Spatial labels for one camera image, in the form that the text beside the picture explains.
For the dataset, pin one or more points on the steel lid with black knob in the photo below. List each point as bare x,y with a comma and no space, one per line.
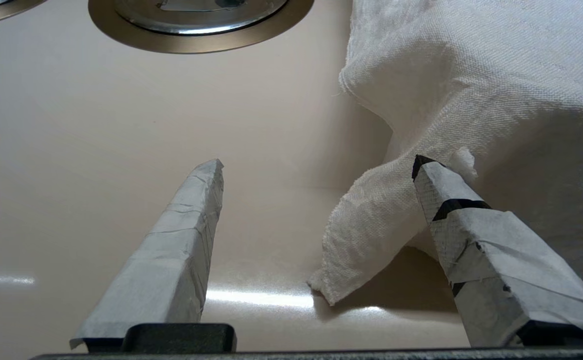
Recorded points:
196,20

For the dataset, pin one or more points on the white cloth covered appliance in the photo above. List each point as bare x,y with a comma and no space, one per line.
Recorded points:
471,90

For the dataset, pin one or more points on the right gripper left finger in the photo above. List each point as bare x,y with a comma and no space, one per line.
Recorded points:
171,260

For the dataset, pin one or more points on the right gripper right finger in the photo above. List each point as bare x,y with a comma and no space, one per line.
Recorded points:
501,280

